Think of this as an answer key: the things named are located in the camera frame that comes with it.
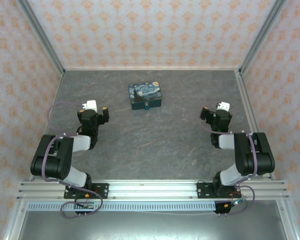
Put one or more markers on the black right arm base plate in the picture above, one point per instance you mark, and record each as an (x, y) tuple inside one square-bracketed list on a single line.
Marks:
[(205, 190)]

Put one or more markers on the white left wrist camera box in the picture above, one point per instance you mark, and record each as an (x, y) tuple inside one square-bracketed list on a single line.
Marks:
[(91, 105)]

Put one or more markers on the aluminium corner post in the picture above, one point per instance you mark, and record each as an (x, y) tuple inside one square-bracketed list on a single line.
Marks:
[(261, 37), (43, 40)]

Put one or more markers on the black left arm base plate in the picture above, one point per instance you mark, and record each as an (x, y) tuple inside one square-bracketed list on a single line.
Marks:
[(101, 191)]

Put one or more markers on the aluminium frame bar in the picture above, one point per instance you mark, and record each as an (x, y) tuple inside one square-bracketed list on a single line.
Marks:
[(287, 222), (15, 222)]

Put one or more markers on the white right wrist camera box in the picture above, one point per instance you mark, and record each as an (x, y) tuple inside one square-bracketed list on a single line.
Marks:
[(225, 106)]

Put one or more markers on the aluminium table side rail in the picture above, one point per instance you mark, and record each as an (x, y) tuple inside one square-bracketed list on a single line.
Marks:
[(247, 105)]

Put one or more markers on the small circuit board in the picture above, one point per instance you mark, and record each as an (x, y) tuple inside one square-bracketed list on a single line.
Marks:
[(237, 202), (86, 205)]

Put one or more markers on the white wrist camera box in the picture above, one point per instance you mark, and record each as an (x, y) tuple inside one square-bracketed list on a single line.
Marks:
[(225, 106), (91, 105)]

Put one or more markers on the starry night print tin box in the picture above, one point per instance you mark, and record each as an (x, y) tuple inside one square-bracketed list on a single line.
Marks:
[(145, 92)]

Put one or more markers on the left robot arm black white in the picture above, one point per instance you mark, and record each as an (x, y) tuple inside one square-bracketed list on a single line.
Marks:
[(52, 160)]

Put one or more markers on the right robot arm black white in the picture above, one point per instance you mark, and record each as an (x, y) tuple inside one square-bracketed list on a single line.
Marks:
[(250, 157)]

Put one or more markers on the small blue padlock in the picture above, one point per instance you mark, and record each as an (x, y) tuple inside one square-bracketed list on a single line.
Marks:
[(146, 107)]

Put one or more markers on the wide aluminium mounting rail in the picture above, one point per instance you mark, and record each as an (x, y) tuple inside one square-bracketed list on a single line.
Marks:
[(152, 190)]

